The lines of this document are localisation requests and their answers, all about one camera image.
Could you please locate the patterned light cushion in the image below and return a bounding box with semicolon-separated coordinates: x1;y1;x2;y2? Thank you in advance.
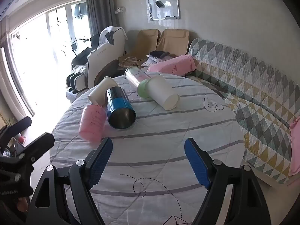
141;53;180;68

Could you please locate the white paper cup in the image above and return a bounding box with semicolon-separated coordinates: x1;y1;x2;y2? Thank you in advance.
88;76;119;105

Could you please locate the sofa with triangle patterned cover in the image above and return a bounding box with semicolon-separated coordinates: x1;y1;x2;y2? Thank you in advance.
186;38;300;185

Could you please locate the pink cloth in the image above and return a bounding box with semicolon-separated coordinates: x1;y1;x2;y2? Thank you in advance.
288;118;300;177

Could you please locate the grey striped curtain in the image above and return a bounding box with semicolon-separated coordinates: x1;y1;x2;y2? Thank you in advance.
85;0;117;37

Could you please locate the wall whiteboard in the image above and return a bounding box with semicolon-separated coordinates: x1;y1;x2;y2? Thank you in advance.
146;0;181;21

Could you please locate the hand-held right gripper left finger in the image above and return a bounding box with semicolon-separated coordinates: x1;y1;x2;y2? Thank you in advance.
28;137;113;225

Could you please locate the steel cup with blue band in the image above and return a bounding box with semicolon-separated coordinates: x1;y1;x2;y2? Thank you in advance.
104;86;137;130

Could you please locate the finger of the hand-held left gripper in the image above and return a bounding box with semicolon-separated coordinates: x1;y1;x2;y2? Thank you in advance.
0;116;32;155
13;132;55;167

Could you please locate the white massage chair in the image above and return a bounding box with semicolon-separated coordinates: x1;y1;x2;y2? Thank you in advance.
66;25;127;99

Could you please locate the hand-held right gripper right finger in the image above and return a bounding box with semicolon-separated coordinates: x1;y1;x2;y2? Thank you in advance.
184;138;266;225

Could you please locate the pink bolster pillow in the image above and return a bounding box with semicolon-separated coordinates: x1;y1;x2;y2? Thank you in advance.
147;54;196;77

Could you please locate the pink plastic cup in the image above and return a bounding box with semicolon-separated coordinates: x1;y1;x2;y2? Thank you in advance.
79;105;107;143

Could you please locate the clear glass tumbler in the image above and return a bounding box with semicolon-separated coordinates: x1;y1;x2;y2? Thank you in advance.
124;66;151;88

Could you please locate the dark folded cloth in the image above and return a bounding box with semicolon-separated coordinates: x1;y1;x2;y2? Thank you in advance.
149;50;170;59

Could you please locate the light green plastic cup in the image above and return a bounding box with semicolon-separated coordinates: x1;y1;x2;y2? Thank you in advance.
137;78;153;98

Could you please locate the tan sofa back cushion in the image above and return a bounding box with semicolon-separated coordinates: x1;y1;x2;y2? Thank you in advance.
130;29;161;60
156;29;190;57

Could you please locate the large white plastic cup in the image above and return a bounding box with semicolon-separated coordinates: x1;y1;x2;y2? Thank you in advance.
145;75;180;111

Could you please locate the tan woven bag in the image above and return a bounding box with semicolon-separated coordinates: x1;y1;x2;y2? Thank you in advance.
118;55;144;70

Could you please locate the person's left hand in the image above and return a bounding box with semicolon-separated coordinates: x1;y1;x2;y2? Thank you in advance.
17;196;29;212

